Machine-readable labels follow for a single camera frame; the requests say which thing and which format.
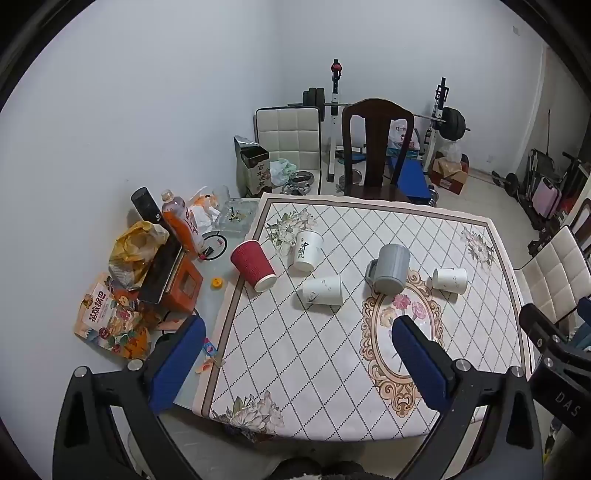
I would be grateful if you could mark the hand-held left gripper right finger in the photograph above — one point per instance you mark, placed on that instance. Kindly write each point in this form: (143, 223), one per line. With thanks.
(421, 369)

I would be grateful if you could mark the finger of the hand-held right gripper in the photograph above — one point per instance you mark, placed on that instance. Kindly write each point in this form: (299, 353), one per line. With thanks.
(540, 323)

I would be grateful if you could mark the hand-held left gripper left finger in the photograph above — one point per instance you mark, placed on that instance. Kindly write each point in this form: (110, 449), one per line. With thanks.
(178, 364)

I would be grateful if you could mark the small white speckled cup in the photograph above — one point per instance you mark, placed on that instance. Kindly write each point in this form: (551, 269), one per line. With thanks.
(449, 279)

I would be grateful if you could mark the red ribbed paper cup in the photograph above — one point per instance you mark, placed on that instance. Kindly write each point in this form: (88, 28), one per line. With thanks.
(253, 266)

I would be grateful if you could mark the white cup with twig print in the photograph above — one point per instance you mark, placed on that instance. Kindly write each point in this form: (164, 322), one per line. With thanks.
(323, 290)

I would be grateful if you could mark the white cup with black calligraphy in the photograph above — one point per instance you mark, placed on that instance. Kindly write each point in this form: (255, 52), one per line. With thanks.
(307, 250)

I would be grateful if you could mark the orange wrapper scrap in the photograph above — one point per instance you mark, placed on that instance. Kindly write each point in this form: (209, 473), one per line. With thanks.
(206, 367)

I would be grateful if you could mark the blue red white wrapper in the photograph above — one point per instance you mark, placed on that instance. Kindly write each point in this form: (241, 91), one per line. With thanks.
(209, 347)

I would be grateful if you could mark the white padded chair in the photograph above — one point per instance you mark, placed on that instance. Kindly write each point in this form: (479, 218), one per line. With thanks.
(288, 136)
(554, 272)

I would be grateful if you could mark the orange cardboard box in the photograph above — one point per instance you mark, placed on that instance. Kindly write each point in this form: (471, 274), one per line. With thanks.
(183, 288)

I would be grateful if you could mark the orange printed snack bag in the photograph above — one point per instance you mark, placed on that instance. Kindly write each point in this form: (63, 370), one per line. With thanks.
(111, 321)

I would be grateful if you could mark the floral diamond-pattern table mat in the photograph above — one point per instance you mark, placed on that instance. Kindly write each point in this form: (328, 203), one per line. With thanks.
(332, 360)

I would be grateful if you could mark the yellow bottle cap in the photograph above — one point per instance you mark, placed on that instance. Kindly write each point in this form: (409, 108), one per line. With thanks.
(216, 282)

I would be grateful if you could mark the black flat device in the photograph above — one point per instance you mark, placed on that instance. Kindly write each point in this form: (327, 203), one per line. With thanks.
(161, 273)

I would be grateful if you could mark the grey plastic mug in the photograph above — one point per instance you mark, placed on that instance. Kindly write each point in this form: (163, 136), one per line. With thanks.
(389, 272)

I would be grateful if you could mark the yellow plastic bag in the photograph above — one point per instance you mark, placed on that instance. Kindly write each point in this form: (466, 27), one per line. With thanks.
(135, 253)

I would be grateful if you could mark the pink suitcase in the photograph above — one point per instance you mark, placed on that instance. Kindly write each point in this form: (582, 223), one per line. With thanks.
(547, 196)

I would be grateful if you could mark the orange drink bottle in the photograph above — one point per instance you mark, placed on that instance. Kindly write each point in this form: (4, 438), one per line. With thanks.
(182, 224)

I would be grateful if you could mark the black folding trolley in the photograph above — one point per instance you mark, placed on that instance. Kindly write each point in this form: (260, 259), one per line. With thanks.
(570, 177)

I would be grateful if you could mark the black dumbbell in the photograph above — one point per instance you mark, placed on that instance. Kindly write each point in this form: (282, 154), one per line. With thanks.
(505, 178)

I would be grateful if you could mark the clear bag with orange print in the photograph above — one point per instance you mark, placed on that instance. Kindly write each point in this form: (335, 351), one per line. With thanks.
(203, 206)

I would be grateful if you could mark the clear glass ashtray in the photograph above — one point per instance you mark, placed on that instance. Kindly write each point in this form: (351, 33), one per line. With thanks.
(235, 214)

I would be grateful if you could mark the black cylindrical flask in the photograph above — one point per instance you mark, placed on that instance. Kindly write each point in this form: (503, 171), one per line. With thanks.
(147, 203)

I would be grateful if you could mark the brown cardboard box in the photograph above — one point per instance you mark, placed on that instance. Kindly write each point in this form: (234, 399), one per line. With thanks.
(450, 176)

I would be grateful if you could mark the blue bench pad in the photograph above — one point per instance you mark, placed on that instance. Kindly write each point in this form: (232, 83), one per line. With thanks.
(408, 177)

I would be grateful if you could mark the white plastic bag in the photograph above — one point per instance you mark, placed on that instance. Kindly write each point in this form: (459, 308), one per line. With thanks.
(452, 150)

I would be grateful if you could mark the grey open carton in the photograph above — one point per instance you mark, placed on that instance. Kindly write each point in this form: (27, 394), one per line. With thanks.
(250, 171)

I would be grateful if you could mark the barbell with black plates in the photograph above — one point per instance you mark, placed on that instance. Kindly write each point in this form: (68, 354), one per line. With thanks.
(455, 122)

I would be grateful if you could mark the metal bowl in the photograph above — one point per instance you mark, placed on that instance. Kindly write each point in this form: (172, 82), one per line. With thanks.
(300, 182)

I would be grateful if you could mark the pale green plastic bag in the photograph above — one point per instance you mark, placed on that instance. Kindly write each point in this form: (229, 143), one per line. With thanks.
(281, 169)

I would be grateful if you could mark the dark wooden chair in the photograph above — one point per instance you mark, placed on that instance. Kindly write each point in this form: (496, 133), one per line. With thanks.
(376, 147)

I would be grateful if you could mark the red printed plastic bag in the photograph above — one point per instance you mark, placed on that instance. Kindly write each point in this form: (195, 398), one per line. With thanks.
(400, 134)

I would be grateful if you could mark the white weight bench rack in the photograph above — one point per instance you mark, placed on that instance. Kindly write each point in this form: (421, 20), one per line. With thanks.
(333, 115)

